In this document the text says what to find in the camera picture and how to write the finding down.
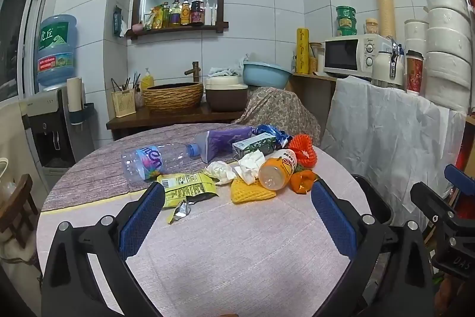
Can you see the dark wooden counter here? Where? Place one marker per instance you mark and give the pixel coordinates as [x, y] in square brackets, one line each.
[163, 118]

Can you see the white tissue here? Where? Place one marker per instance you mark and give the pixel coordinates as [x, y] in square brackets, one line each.
[252, 163]
[222, 172]

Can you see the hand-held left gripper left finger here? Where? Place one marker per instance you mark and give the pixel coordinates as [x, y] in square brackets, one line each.
[143, 216]

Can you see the purple plastic pouch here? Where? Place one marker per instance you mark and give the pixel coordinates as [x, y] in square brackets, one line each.
[224, 140]

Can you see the white microwave oven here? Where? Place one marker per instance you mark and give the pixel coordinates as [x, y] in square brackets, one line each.
[352, 55]

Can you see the grey rag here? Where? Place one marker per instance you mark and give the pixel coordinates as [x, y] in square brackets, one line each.
[222, 72]

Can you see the orange juice bottle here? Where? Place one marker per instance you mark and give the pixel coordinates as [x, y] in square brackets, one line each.
[278, 168]

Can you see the wicker basin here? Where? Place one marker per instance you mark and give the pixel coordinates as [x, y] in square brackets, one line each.
[172, 97]

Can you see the red foam fruit net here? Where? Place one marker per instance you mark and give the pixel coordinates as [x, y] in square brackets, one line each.
[302, 150]

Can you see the light blue plastic basin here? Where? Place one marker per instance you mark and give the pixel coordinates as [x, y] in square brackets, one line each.
[265, 73]

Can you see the clear plastic bottle blue cap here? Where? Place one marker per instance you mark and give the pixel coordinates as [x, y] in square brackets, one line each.
[156, 161]

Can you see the water dispenser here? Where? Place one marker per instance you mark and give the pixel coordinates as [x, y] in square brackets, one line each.
[46, 131]

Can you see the green white drink carton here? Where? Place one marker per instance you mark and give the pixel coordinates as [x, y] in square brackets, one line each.
[256, 145]

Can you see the grey wood-pattern tablecloth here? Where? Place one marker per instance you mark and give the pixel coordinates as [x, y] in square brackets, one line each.
[100, 168]

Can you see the wooden framed mirror shelf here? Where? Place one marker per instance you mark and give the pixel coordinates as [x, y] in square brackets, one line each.
[178, 29]

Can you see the yellow foam fruit net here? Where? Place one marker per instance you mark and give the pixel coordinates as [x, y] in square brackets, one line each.
[248, 192]

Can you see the floral patterned cloth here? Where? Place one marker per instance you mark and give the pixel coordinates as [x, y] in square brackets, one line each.
[282, 109]

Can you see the wooden side cabinet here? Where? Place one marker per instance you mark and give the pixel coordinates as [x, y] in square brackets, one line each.
[315, 98]

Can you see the red paper cup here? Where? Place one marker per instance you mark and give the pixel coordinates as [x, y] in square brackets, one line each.
[415, 73]

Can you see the black trash bin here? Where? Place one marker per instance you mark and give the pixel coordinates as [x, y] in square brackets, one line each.
[373, 200]

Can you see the wooden chair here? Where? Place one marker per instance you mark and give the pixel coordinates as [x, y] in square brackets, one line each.
[16, 209]

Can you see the dark soy sauce bottle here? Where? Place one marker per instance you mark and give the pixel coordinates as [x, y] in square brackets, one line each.
[196, 10]

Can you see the bamboo faucet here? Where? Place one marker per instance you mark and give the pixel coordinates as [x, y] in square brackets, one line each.
[193, 72]

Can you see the pink cup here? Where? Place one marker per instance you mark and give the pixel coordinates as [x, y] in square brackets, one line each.
[136, 27]

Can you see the blue snack bag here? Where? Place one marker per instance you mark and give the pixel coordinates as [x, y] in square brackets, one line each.
[274, 135]

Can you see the orange bell pepper piece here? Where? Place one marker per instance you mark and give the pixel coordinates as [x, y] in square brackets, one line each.
[302, 181]

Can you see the green wall holder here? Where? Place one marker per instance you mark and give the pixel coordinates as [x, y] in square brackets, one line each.
[118, 21]

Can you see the paper cup dispenser tube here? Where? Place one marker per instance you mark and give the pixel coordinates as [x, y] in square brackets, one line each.
[76, 98]

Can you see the white plastic bottle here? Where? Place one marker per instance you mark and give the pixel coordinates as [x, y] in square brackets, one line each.
[209, 13]

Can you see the beige chopstick holder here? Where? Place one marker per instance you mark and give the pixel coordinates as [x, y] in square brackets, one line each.
[123, 102]

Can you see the yellow seasoning packet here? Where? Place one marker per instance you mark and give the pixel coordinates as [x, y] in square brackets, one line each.
[157, 18]

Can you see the window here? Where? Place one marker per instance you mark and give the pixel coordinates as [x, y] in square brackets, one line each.
[15, 42]

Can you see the stacks of white paper bowls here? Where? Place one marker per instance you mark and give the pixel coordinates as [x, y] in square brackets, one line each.
[443, 31]

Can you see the blue water jug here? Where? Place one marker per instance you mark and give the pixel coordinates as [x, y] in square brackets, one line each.
[56, 49]

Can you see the jar with tan lid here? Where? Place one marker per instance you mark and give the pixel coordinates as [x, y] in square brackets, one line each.
[371, 26]

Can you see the small silver wrapper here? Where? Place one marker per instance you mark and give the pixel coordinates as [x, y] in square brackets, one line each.
[180, 211]

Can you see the brown bottle yellow label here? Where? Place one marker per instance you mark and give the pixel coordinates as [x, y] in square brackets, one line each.
[184, 13]

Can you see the yellow green snack packet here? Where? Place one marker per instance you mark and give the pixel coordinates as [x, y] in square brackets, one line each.
[185, 187]

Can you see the yellow soap bottle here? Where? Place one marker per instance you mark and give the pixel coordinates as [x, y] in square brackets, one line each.
[147, 80]

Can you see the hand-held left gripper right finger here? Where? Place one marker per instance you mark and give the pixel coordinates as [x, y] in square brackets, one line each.
[334, 220]

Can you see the cream kettle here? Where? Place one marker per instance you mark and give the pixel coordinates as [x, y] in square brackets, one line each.
[387, 66]

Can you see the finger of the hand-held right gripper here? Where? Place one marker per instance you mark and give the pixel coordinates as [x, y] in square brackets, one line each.
[430, 202]
[460, 176]

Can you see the stack of green noodle bowls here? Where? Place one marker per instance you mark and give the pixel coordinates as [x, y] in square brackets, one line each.
[346, 21]

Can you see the yellow plastic bag roll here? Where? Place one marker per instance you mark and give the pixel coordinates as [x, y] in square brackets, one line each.
[302, 51]

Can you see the white crinkled cloth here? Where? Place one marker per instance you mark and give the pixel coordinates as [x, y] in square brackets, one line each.
[389, 131]

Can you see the glass jar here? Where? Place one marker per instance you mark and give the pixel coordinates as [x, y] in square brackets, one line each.
[315, 59]

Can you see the brown bin cream lid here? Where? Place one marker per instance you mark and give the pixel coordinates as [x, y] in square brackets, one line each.
[225, 96]

